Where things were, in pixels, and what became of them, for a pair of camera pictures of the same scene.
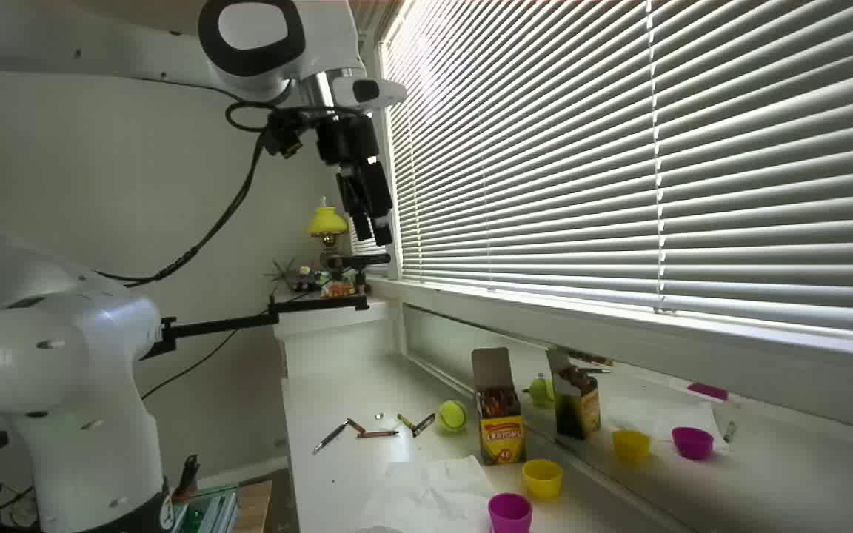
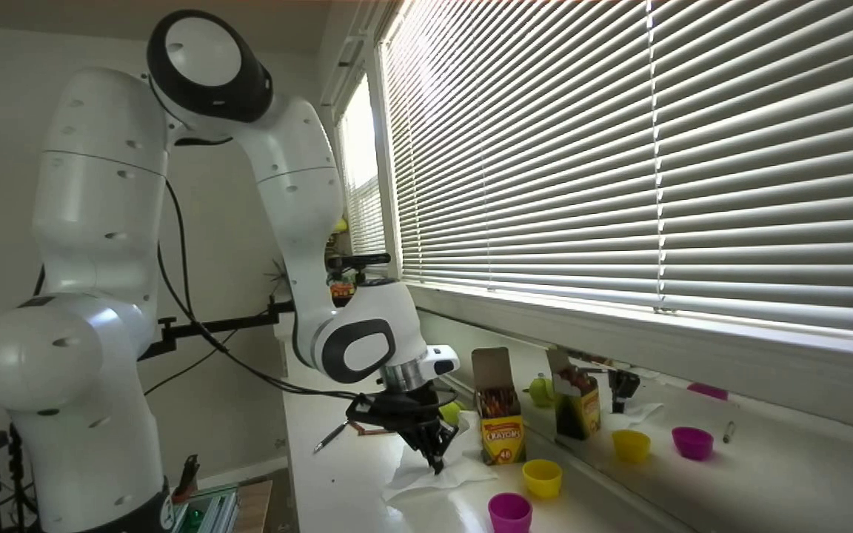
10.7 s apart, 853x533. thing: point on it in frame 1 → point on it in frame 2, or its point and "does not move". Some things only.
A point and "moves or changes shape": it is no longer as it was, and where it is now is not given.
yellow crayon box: x=497 y=418 does not move
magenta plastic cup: x=511 y=514 does not move
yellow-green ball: x=451 y=418 does not move
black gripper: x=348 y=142 → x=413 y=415
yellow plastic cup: x=543 y=481 does not move
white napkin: x=425 y=495 moves or changes shape
